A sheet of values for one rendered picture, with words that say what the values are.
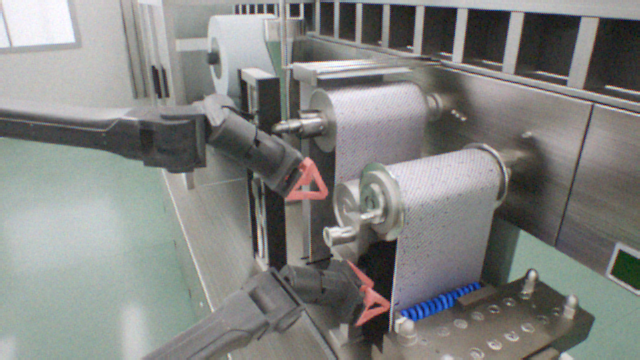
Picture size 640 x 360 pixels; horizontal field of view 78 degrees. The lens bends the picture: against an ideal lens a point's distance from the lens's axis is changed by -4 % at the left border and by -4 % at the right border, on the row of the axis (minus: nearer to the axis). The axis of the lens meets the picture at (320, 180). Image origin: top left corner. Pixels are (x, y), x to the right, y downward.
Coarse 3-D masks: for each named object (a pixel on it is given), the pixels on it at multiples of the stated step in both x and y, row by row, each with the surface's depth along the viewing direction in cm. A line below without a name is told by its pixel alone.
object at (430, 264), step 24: (480, 216) 81; (408, 240) 74; (432, 240) 77; (456, 240) 81; (480, 240) 84; (408, 264) 77; (432, 264) 80; (456, 264) 84; (480, 264) 88; (408, 288) 80; (432, 288) 83; (456, 288) 87
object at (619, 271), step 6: (618, 258) 69; (624, 258) 68; (630, 258) 67; (618, 264) 69; (624, 264) 68; (630, 264) 67; (636, 264) 66; (618, 270) 69; (624, 270) 68; (630, 270) 67; (636, 270) 66; (618, 276) 69; (624, 276) 68; (630, 276) 67; (636, 276) 66; (630, 282) 67; (636, 282) 67
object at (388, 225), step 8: (496, 168) 81; (368, 176) 76; (376, 176) 74; (384, 184) 72; (360, 192) 80; (384, 192) 72; (392, 192) 71; (392, 200) 71; (392, 208) 71; (392, 216) 72; (376, 224) 77; (384, 224) 74; (392, 224) 72; (384, 232) 75
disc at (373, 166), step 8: (368, 168) 78; (376, 168) 75; (384, 168) 73; (384, 176) 73; (392, 176) 71; (360, 184) 82; (392, 184) 71; (400, 192) 70; (400, 200) 70; (400, 208) 70; (400, 216) 71; (400, 224) 71; (376, 232) 79; (392, 232) 74; (400, 232) 72
